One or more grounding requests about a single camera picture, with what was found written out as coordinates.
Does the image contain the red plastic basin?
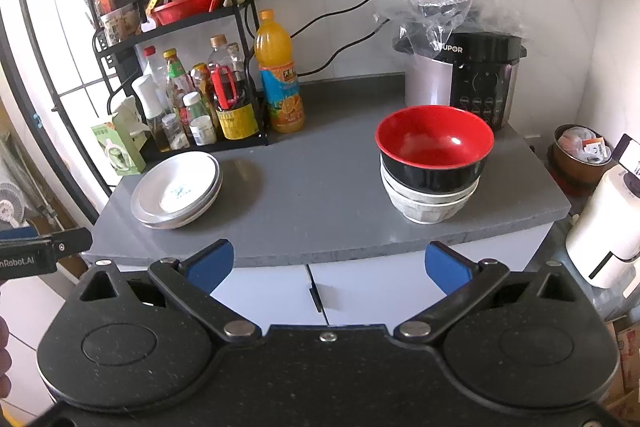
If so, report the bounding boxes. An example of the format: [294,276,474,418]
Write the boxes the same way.
[150,0,221,26]

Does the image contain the yellow cap sauce bottle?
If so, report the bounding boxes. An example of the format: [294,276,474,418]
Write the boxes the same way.
[162,48,196,128]

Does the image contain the cardboard box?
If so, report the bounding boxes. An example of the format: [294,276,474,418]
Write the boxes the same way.
[600,314,640,418]

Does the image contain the round trash bin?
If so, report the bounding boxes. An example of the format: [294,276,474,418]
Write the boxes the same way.
[552,124,616,188]

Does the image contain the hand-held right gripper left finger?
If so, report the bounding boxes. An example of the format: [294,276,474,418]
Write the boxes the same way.
[75,238,263,343]

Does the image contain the clear plastic bag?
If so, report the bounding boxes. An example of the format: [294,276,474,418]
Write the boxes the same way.
[375,0,526,58]

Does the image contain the green tissue box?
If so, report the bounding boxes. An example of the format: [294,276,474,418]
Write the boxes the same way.
[91,97,147,178]

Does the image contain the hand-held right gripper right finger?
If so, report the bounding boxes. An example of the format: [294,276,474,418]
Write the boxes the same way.
[395,241,583,343]

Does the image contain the red and black bowl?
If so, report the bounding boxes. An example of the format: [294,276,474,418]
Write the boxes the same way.
[375,105,496,195]

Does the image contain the small spice jar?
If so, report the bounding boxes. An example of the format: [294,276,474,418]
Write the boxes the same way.
[161,113,190,151]

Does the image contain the white cap oil bottle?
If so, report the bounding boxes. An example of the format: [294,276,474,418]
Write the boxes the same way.
[132,74,173,152]

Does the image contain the yellow label utensil jar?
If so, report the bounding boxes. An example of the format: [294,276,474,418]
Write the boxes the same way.
[216,102,259,141]

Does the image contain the small white jar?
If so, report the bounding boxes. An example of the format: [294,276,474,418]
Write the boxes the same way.
[190,116,217,146]

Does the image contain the white electric fan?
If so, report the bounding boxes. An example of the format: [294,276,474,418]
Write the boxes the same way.
[0,182,23,228]

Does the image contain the black and silver rice cooker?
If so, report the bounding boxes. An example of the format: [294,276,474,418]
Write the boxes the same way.
[392,32,528,132]

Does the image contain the red handled scissors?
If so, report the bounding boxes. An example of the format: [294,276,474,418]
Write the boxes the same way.
[210,66,241,110]

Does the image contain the labelled snack jar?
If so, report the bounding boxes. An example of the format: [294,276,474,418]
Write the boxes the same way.
[100,4,141,45]

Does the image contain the white bowls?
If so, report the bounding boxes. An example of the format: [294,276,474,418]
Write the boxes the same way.
[382,172,478,225]

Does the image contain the stack of white plates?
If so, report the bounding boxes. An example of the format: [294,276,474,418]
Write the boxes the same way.
[131,151,223,230]

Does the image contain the white appliance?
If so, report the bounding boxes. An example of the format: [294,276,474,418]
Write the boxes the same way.
[565,164,640,290]

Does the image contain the amber sauce bottle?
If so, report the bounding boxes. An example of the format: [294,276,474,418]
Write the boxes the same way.
[191,63,216,108]

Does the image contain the orange juice bottle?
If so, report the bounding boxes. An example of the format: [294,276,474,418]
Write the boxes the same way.
[254,9,307,134]

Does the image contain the red cap sauce bottle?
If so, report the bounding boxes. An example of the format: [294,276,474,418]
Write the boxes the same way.
[142,46,168,108]

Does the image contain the white speckled bowl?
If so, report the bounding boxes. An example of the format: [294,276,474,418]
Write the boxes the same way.
[380,154,481,208]

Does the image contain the brown cap clear bottle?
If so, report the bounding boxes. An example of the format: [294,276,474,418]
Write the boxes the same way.
[207,34,236,72]

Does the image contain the person's left hand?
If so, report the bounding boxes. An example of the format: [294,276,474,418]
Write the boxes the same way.
[0,317,12,390]

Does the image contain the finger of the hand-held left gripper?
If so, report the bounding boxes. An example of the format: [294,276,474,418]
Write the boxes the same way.
[0,227,40,242]
[37,227,94,258]

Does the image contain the white plate with logo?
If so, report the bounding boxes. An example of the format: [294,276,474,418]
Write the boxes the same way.
[140,154,220,215]

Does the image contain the black metal shelf rack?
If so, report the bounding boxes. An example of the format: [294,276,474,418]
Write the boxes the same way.
[82,0,271,152]

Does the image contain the green label bottle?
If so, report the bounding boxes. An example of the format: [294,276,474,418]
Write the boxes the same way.
[182,92,208,142]

